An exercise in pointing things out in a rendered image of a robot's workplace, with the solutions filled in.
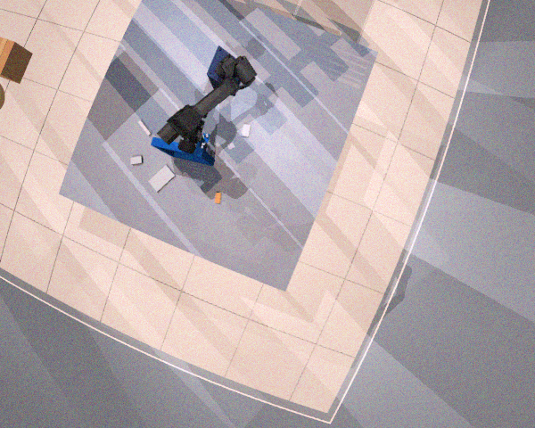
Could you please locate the blue slatted rack door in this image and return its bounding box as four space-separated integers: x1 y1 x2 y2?
151 130 215 167

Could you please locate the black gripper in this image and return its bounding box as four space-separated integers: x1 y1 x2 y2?
177 120 204 154

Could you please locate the pale pink rectangular block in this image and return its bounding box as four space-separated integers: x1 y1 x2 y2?
138 120 152 136

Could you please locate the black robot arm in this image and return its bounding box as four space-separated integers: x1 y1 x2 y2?
157 54 257 145

